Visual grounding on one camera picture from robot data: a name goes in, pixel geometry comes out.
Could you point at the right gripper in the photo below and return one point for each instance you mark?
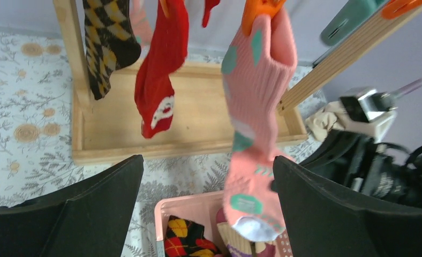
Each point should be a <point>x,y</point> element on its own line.
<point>384,170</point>

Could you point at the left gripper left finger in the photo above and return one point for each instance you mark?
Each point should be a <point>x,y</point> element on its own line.
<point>88,218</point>

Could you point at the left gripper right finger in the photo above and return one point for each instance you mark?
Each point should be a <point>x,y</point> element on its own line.
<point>324,218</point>

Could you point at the black red yellow argyle sock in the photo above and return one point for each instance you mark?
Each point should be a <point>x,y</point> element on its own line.
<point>186,238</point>

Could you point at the pink plastic basket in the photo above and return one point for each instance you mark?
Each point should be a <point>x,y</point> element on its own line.
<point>202,209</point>

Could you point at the pink sock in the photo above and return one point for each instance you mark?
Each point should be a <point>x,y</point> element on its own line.
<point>257,69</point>

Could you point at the beige crumpled cloth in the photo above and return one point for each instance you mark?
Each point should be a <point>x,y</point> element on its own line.
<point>325,119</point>

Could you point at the brown argyle sock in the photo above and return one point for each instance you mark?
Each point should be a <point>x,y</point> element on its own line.
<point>110,42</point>

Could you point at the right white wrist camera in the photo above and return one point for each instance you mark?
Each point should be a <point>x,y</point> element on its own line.
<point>368,112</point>

